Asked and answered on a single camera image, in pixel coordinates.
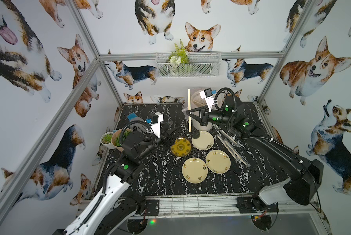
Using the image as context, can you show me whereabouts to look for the wrapped chopsticks pack far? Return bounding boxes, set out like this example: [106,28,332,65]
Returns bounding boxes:
[212,124,245,148]

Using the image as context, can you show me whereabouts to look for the brown pot green plant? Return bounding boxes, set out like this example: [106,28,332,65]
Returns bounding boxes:
[111,128,133,152]

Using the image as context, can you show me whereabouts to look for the wrapped chopsticks pack near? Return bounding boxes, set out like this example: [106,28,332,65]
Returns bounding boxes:
[217,134,250,167]

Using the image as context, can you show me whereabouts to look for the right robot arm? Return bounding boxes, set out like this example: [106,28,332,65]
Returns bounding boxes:
[186,88,323,211]

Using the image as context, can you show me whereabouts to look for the bare wooden chopsticks pair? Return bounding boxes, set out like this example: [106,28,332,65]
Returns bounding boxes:
[187,89,192,133]

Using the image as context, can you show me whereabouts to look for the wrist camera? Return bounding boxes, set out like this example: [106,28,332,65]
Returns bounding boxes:
[146,112,164,138]
[200,88,217,112]

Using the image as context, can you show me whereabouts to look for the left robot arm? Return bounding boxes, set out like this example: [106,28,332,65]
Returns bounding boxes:
[54,112,179,235]

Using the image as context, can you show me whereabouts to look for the cream plate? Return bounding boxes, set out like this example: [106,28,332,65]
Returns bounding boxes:
[182,158,208,184]
[205,150,231,174]
[192,131,214,151]

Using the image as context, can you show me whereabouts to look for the artificial fern with flower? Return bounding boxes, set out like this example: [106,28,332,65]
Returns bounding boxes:
[167,40,190,74]

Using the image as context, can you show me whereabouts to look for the clear plastic bin liner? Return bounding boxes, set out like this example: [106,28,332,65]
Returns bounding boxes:
[182,88,226,123]

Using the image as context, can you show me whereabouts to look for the white wire wall basket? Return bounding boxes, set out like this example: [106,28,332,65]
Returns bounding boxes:
[156,52,222,78]

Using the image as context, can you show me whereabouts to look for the aluminium front rail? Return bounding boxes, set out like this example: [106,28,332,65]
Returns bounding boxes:
[75,193,317,221]

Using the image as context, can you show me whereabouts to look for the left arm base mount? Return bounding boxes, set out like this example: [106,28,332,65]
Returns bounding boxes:
[130,199,160,217]

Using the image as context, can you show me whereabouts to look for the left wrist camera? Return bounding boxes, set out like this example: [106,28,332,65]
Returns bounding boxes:
[146,112,164,138]

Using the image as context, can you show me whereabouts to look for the white pot green plant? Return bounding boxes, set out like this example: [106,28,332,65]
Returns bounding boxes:
[100,132,115,149]

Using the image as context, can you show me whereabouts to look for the dark yellow patterned plate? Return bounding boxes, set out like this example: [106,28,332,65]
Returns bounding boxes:
[170,138,193,157]

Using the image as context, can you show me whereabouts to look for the cream plate front right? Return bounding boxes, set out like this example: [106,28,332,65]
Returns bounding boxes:
[205,150,231,174]

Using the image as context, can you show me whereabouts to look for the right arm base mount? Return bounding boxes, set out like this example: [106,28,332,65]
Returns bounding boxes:
[235,197,279,213]

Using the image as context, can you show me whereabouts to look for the cream plate back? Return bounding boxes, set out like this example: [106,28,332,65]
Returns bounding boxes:
[192,131,214,151]

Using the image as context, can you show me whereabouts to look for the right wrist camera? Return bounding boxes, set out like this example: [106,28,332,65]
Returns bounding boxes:
[200,88,217,112]

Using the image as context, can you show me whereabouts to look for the wrapped chopsticks pack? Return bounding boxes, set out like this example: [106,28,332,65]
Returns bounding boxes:
[212,124,245,148]
[217,134,250,167]

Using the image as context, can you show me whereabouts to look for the grey blue work glove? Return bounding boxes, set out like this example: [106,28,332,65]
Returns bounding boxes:
[127,113,148,134]

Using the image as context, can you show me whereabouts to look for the pink trash bin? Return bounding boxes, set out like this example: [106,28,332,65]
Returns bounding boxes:
[191,90,212,131]

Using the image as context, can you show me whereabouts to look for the cream plate front left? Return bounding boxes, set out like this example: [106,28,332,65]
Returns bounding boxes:
[182,158,208,184]

